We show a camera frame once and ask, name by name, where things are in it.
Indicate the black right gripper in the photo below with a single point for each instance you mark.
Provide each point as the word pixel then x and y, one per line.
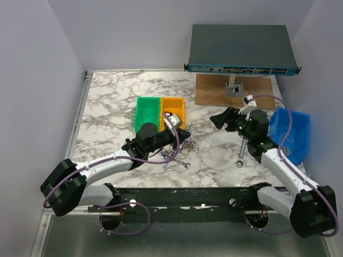
pixel 228 117

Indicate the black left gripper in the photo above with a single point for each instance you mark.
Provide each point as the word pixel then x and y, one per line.
pixel 184 135

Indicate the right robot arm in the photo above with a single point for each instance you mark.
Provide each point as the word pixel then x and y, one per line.
pixel 310 208

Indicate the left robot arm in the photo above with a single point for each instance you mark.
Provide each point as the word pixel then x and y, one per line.
pixel 127 158

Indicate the grey metal stand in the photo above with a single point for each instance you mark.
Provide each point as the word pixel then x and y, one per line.
pixel 234 88

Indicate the yellow plastic bin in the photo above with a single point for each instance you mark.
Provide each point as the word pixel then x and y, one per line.
pixel 174 105

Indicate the silver open-end wrench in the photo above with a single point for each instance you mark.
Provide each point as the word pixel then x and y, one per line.
pixel 187 165

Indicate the brown wooden board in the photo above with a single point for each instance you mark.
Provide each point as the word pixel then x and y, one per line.
pixel 211 91

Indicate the green plastic bin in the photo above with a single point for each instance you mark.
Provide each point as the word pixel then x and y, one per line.
pixel 147 111

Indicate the silver ratchet wrench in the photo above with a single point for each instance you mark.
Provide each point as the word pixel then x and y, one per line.
pixel 240 160

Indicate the blue plastic bin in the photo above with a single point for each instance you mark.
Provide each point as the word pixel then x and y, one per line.
pixel 296 146

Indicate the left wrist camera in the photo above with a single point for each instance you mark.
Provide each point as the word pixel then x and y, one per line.
pixel 172 120

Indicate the grey network switch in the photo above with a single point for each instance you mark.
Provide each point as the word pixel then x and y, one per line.
pixel 241 49

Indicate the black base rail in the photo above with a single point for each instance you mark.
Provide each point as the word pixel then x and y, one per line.
pixel 182 205

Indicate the aluminium frame rail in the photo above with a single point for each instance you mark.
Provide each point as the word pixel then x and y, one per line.
pixel 64 187

